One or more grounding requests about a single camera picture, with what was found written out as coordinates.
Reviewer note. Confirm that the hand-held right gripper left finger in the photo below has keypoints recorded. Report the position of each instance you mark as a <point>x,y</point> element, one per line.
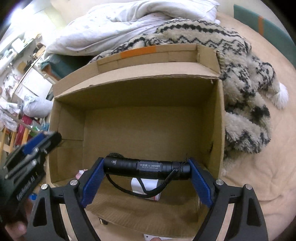
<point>91,183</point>

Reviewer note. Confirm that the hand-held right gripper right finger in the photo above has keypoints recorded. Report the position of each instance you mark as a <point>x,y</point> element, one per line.
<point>201,183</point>

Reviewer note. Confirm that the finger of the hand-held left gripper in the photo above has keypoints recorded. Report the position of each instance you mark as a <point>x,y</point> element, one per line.
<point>34,143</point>
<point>55,139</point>

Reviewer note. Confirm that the small pink plastic item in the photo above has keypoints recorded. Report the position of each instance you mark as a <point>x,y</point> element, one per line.
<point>82,173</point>

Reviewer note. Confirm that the small gold black battery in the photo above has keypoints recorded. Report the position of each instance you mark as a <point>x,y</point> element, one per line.
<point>103,221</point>

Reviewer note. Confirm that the white plug charger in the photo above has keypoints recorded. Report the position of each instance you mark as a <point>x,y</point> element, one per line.
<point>150,185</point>

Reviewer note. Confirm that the white pill bottle pink label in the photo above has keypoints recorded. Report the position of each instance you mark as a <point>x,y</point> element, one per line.
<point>150,237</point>

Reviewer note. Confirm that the brown cardboard box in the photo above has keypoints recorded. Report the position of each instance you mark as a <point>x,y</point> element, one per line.
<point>138,125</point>

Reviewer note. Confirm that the person's left hand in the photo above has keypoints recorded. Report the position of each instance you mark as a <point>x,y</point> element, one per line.
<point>17,230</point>

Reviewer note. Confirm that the colourful wooden rack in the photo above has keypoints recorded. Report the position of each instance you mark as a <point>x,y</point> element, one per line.
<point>23,125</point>

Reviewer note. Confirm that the grey plastic bag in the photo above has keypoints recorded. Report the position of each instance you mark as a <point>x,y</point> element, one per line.
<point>39,104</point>

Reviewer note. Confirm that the white hanging cloth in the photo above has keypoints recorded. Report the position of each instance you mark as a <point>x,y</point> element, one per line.
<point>9,111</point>

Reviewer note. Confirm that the plain teal cushion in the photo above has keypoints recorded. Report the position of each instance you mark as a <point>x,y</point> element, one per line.
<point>69,64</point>

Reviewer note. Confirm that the cream black patterned knit blanket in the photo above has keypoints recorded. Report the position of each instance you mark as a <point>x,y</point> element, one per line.
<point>238,69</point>

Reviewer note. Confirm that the white duvet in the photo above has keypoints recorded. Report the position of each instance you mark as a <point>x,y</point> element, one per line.
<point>104,27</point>

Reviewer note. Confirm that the teal cushion with orange stripe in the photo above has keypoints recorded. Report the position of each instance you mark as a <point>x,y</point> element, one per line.
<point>272,30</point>

